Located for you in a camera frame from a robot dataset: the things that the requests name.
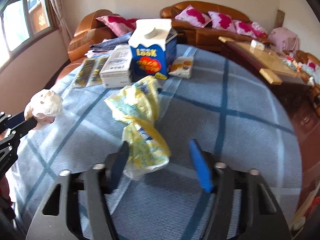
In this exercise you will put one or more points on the clear bag red white print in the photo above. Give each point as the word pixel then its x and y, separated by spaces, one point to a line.
pixel 44 106

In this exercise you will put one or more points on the pale yellow plastic wrapper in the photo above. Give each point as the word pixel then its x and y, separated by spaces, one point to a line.
pixel 138 106

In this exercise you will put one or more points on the brown leather armchair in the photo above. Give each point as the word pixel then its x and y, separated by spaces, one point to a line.
pixel 313 79

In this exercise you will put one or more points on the brown leather three-seat sofa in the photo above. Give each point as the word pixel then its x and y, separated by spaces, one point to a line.
pixel 206 38

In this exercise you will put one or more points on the white tissue box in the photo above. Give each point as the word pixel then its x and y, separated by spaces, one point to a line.
pixel 257 45

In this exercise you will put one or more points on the pink floral pillow on chaise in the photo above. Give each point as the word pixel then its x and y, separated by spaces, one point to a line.
pixel 118 25

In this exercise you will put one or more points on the clear dark snack packet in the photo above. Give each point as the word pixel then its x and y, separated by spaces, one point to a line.
pixel 89 73

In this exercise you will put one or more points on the pink blanket on chair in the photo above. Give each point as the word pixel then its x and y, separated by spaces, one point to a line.
pixel 285 39

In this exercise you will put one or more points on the small pastry snack box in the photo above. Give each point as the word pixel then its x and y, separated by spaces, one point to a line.
pixel 182 67

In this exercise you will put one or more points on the folded blue plaid bedding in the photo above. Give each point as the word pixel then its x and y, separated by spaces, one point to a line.
pixel 107 45

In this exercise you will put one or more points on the beige right curtain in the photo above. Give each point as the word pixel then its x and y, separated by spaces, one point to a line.
pixel 62 24

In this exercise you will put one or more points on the white blue milk box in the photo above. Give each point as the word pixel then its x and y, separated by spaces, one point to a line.
pixel 116 72

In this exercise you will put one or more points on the brown leather chaise sofa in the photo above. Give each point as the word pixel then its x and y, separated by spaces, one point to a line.
pixel 90 31

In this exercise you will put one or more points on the large framed window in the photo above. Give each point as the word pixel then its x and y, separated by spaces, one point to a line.
pixel 24 22

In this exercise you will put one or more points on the blue Look milk carton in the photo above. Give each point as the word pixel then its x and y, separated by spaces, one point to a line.
pixel 153 46

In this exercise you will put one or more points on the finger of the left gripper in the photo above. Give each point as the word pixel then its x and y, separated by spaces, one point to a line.
pixel 14 120
pixel 23 128

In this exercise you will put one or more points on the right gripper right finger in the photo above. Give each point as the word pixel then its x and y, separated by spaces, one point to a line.
pixel 260 214

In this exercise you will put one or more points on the wooden glass-top coffee table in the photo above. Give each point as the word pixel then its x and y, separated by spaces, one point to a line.
pixel 265 64

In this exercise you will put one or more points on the pink pillow on armchair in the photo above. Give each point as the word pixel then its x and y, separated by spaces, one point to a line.
pixel 313 64

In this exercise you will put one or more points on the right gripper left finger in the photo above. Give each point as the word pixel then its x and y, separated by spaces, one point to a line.
pixel 58 215

